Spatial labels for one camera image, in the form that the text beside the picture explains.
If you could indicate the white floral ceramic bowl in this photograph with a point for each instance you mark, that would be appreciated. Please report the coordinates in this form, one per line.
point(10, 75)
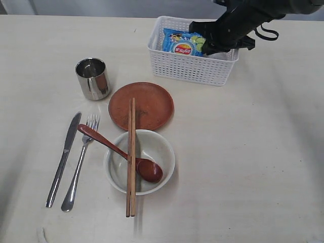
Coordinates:
point(149, 145)

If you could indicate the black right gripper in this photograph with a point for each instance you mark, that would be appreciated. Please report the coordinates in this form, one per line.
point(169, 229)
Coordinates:
point(228, 32)

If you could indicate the blue chips bag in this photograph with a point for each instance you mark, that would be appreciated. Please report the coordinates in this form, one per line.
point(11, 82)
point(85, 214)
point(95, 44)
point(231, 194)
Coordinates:
point(183, 42)

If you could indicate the white perforated plastic basket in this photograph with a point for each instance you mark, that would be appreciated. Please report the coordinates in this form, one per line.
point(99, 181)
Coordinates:
point(210, 70)

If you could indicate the silver metal fork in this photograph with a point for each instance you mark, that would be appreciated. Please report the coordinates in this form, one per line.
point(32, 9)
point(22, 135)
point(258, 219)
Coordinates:
point(68, 203)

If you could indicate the brown wooden spoon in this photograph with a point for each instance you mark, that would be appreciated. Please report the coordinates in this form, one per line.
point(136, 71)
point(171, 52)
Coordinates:
point(147, 169)

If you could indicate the silver table knife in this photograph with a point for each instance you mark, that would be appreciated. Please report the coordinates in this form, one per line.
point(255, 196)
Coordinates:
point(69, 139)

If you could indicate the wooden chopstick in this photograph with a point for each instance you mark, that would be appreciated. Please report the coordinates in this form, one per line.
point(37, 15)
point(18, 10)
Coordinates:
point(133, 158)
point(129, 190)

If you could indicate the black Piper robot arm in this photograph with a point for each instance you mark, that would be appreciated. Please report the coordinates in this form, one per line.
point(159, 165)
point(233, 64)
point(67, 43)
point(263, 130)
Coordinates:
point(267, 11)

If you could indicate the brown round plate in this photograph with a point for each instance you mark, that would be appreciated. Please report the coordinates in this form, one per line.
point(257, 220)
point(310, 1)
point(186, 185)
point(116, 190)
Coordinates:
point(154, 106)

